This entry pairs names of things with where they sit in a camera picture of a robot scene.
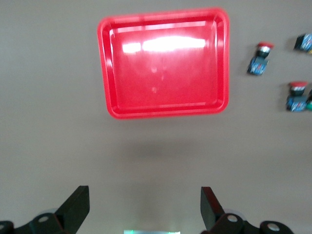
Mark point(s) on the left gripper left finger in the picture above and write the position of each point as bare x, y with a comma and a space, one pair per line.
70, 214

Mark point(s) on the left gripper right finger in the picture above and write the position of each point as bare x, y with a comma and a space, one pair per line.
214, 219

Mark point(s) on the red plastic tray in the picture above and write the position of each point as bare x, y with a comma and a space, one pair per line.
165, 73

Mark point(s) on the green push button switch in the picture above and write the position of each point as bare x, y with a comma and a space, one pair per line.
310, 104
303, 42

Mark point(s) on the brown table cover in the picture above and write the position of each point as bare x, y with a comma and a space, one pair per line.
48, 97

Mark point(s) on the red mushroom push button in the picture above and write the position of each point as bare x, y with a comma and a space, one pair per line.
296, 103
258, 65

